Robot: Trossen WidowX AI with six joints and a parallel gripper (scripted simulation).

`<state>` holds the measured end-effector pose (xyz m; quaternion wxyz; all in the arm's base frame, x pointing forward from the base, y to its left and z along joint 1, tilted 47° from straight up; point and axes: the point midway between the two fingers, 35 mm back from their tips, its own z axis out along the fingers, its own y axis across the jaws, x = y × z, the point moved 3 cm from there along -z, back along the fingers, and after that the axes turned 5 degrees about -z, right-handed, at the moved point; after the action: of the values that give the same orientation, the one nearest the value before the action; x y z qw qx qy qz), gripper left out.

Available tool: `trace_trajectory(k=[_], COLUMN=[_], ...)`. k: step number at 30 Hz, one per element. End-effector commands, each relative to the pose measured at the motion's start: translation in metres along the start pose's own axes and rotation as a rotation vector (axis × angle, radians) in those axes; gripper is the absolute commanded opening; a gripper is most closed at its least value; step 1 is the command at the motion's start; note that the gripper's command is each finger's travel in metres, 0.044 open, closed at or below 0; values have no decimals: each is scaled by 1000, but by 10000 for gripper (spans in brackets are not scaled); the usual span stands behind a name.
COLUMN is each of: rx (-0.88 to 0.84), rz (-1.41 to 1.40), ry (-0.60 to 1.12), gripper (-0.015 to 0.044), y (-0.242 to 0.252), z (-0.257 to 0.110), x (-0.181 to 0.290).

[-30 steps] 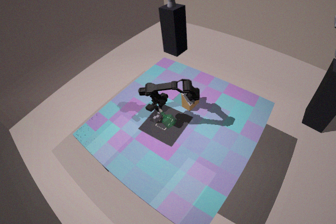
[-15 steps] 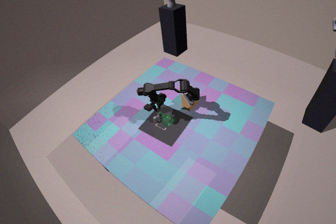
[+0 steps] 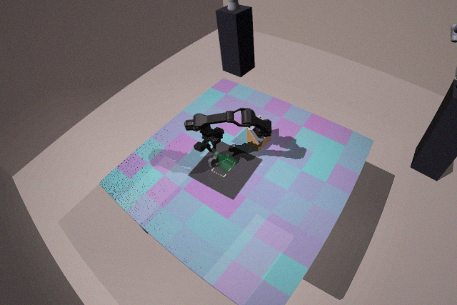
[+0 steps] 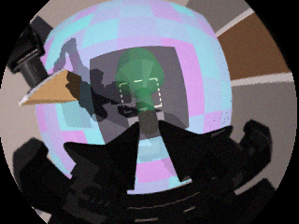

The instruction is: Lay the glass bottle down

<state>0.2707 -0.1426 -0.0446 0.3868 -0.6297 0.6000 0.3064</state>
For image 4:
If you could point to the green glass bottle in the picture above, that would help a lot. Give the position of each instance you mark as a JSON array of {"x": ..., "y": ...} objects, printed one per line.
[{"x": 139, "y": 75}]

